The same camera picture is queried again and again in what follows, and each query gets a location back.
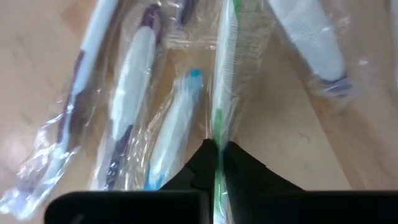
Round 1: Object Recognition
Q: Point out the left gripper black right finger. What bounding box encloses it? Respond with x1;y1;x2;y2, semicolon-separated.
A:
222;139;398;224

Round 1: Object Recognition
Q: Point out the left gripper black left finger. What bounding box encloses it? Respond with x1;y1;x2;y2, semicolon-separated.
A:
43;138;219;224

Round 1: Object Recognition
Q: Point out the green toothbrush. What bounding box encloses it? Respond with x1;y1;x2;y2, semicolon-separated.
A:
210;0;246;224

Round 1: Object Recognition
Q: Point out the blue wrapped toothbrush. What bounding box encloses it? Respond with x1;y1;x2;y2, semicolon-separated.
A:
266;0;355;100
142;67;205;191
174;0;200;29

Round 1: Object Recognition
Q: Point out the purple wrapped toothbrush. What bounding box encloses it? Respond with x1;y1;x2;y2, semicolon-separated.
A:
0;0;122;220
93;2;164;191

